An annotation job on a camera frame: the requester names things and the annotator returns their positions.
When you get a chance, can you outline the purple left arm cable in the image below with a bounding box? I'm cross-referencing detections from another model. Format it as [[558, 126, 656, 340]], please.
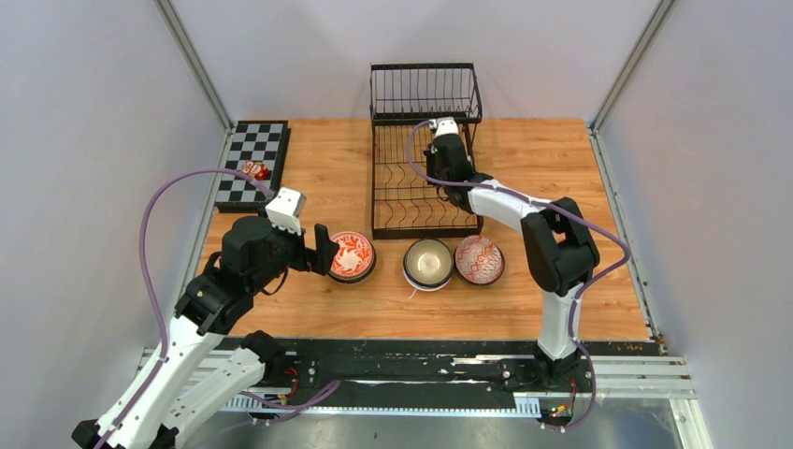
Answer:
[[93, 168, 342, 449]]

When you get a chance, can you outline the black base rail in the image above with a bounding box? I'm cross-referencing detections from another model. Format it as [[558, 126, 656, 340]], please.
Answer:
[[138, 337, 699, 419]]

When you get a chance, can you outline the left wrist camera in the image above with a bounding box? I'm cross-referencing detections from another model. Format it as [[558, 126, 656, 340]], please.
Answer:
[[265, 187, 306, 236]]

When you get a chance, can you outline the orange geometric pattern bowl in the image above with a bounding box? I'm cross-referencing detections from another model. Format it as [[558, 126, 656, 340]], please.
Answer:
[[454, 235, 505, 286]]

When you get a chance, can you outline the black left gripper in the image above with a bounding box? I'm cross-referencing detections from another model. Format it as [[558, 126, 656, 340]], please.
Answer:
[[250, 206, 339, 292]]

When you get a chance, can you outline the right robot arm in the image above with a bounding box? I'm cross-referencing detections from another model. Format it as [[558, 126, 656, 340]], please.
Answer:
[[424, 133, 599, 391]]

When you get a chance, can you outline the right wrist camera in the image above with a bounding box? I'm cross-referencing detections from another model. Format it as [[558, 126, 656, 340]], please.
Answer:
[[429, 117, 459, 138]]

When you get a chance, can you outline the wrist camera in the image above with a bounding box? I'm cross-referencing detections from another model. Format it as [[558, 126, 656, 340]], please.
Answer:
[[429, 117, 459, 138], [265, 187, 306, 236]]

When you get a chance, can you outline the black wire dish rack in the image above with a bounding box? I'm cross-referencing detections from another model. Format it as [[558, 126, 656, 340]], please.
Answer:
[[369, 62, 483, 239]]

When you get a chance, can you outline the black white chessboard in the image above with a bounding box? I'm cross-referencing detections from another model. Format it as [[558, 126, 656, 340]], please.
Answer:
[[215, 120, 291, 213]]

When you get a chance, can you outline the white blue striped bowl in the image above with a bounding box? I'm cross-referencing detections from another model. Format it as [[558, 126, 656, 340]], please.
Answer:
[[404, 272, 451, 292]]

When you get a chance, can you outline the beige interior bowl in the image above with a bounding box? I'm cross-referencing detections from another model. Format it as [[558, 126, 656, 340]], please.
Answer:
[[402, 239, 454, 284]]

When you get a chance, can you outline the red owl toy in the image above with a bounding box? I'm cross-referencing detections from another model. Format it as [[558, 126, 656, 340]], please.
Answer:
[[241, 160, 270, 181]]

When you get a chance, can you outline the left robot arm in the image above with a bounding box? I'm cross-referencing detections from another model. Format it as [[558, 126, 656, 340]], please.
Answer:
[[72, 216, 339, 448]]

